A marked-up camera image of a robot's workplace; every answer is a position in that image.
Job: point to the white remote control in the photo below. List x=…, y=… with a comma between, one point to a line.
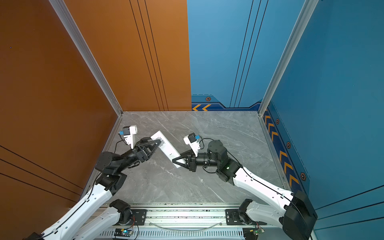
x=167, y=148

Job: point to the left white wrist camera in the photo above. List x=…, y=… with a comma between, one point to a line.
x=128, y=135

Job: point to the aluminium front rail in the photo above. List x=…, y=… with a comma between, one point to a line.
x=184, y=215

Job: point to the right aluminium corner post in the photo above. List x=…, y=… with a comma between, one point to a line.
x=295, y=36

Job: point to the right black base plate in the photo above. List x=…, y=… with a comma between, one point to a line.
x=236, y=217

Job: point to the aluminium corner post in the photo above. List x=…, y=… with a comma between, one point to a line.
x=295, y=36
x=74, y=32

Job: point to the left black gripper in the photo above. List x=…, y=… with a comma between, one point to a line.
x=137, y=156

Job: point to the left aluminium corner post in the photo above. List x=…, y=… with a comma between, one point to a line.
x=74, y=32

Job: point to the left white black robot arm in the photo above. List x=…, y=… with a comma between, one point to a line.
x=75, y=224

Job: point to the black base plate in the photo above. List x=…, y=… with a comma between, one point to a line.
x=236, y=217
x=139, y=216

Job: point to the right circuit board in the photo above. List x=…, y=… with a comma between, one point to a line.
x=252, y=233

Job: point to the circuit board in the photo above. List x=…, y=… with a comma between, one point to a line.
x=252, y=233
x=125, y=232

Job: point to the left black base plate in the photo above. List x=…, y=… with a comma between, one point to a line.
x=139, y=216

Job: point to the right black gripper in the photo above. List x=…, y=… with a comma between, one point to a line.
x=192, y=162

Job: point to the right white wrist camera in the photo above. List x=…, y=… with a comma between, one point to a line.
x=193, y=141

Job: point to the left circuit board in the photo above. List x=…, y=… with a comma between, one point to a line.
x=125, y=232

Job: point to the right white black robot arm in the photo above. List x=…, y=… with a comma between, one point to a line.
x=292, y=212

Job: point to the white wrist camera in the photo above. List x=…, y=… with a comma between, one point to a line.
x=193, y=141
x=128, y=135

